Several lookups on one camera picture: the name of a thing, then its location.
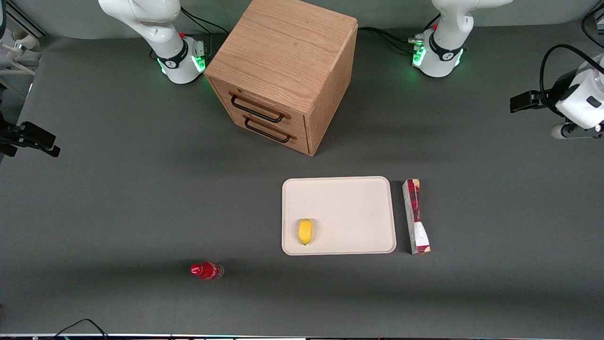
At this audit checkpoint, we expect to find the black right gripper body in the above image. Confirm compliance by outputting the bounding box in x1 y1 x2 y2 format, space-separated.
0 112 22 163

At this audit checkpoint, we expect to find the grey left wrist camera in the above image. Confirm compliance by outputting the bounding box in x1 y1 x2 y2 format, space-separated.
551 122 604 140

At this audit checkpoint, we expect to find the beige plastic tray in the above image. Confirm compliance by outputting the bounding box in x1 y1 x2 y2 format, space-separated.
282 176 397 256

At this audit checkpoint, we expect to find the beige clamp fixture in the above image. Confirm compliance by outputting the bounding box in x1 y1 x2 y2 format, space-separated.
0 27 44 77

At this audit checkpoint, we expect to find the black drawer handle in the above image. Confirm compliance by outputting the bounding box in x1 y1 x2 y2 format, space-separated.
230 95 285 124
244 118 291 144

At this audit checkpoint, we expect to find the yellow lemon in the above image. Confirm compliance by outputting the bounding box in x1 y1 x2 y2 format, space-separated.
298 218 313 246

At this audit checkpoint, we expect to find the aluminium frame rail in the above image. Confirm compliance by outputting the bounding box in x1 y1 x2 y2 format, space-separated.
0 0 48 38

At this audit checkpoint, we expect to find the black cable at table edge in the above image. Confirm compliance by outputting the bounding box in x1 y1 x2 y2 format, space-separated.
46 319 110 340

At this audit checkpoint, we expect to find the black left base cable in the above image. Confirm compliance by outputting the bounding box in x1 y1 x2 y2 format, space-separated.
358 26 425 53

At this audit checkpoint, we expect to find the red cookie box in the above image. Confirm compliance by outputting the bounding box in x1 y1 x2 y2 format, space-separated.
402 178 432 255

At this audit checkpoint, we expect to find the red plastic bottle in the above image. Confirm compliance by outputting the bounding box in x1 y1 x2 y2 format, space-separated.
190 261 225 281

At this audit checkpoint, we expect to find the black base cable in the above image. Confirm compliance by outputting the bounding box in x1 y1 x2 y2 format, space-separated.
179 7 230 36
358 26 425 53

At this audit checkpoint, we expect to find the wooden two-drawer cabinet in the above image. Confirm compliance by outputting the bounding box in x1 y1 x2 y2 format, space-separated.
204 0 359 157

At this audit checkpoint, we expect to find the black right base cable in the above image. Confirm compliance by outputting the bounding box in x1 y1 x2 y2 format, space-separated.
179 7 230 36

